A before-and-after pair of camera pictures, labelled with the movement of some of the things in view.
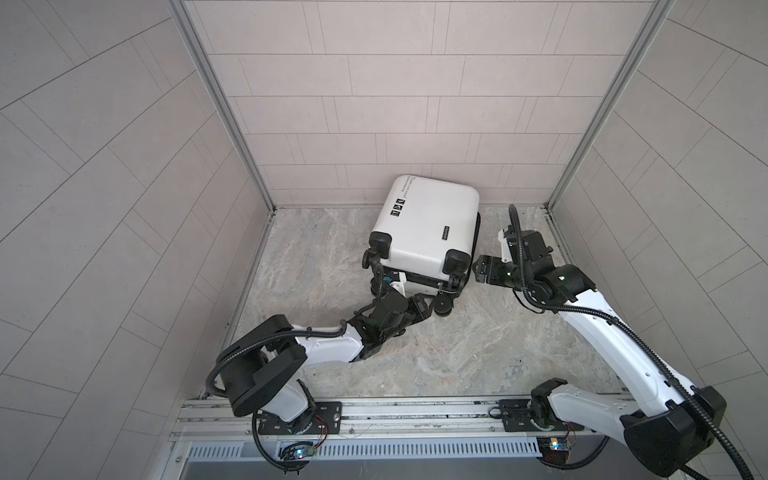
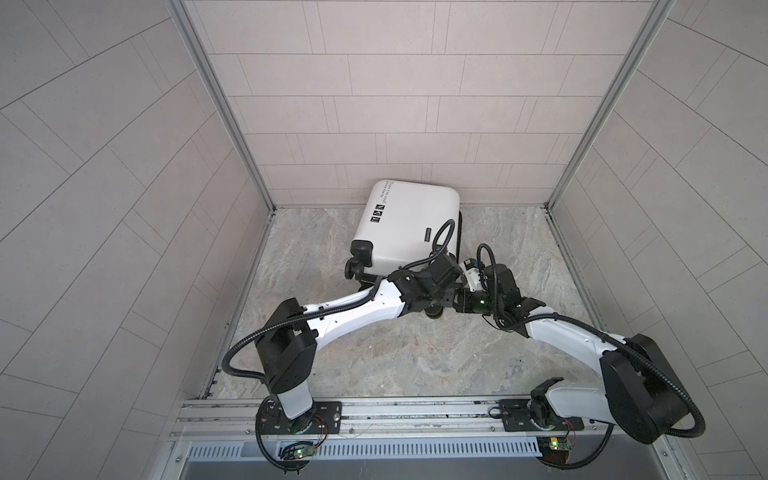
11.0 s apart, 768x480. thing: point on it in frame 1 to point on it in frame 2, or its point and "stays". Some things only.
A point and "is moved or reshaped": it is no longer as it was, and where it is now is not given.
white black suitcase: (424, 235) is moved or reshaped
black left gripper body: (413, 314) to (443, 296)
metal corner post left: (185, 15) stays
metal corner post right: (658, 14) stays
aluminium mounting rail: (214, 420) stays
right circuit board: (554, 449) stays
